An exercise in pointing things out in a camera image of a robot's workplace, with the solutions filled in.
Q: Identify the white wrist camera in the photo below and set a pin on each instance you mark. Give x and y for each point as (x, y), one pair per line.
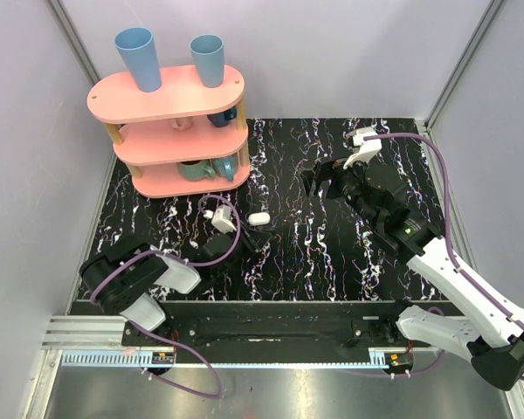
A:
(365, 150)
(220, 219)

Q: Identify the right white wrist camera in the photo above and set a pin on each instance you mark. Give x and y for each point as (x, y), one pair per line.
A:
(365, 150)

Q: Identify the teal ceramic mug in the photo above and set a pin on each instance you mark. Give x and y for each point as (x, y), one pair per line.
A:
(226, 167)

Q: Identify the light blue cup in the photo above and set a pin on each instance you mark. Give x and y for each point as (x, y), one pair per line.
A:
(136, 46)
(207, 52)

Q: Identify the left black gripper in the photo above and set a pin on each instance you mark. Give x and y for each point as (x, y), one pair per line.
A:
(218, 243)

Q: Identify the pink three-tier shelf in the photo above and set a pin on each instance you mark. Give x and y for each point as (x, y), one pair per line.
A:
(139, 125)

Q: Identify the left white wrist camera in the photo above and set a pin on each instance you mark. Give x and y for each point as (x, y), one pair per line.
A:
(220, 219)

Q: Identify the black marbled table mat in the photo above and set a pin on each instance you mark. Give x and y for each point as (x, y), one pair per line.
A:
(316, 249)

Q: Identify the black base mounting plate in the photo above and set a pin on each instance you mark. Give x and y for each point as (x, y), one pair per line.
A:
(239, 332)

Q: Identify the right light blue cup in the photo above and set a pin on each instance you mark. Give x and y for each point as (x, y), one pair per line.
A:
(207, 52)

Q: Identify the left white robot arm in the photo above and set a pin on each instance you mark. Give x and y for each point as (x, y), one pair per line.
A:
(120, 277)

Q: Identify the green ceramic mug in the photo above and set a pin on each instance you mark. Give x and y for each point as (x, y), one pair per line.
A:
(196, 171)

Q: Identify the pink mug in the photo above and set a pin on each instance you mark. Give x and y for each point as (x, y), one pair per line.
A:
(181, 124)

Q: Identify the dark blue mug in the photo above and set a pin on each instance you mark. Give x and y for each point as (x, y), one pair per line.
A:
(223, 119)

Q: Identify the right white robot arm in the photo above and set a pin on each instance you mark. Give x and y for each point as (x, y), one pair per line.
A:
(491, 337)

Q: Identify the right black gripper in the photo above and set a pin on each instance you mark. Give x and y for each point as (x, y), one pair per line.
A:
(327, 170)

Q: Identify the white earbud charging case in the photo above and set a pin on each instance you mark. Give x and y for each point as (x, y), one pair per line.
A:
(259, 219)

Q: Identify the left light blue cup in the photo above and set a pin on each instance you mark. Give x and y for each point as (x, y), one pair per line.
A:
(136, 46)

